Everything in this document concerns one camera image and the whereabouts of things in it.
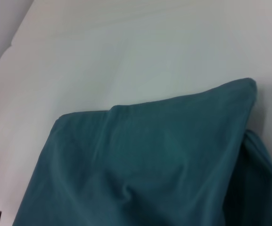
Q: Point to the teal blue shirt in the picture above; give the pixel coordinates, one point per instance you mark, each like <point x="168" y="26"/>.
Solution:
<point x="150" y="164"/>

